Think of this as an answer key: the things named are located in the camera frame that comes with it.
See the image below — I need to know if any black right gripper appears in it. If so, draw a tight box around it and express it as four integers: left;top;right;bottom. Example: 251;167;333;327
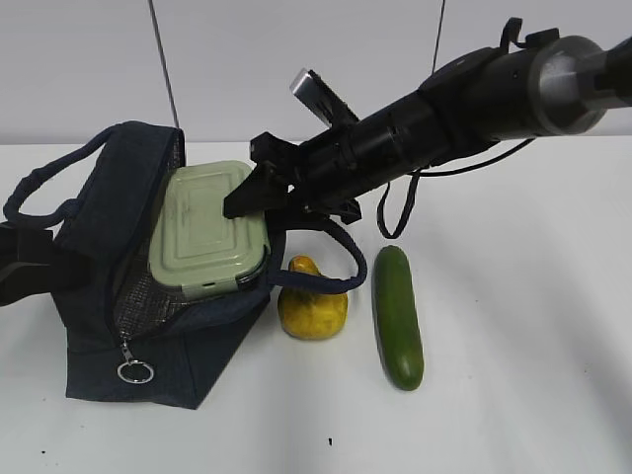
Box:
223;125;375;231

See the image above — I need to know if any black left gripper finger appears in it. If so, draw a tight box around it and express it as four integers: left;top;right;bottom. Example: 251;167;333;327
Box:
1;222;93;306

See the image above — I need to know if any green lidded glass container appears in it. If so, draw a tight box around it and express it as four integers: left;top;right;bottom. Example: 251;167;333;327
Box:
148;160;271;301

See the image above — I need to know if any yellow pear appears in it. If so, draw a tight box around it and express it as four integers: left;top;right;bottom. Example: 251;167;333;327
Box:
276;255;350;341

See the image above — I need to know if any dark blue lunch bag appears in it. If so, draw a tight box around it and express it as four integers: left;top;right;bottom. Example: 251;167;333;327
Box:
3;121;366;409

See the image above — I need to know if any green cucumber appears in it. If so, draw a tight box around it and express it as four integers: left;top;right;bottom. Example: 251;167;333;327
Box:
372;246;425;391

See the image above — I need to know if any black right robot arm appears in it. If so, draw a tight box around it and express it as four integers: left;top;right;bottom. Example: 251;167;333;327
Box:
223;31;631;223

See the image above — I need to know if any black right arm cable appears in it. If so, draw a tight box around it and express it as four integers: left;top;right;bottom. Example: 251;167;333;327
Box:
375;17;562;239

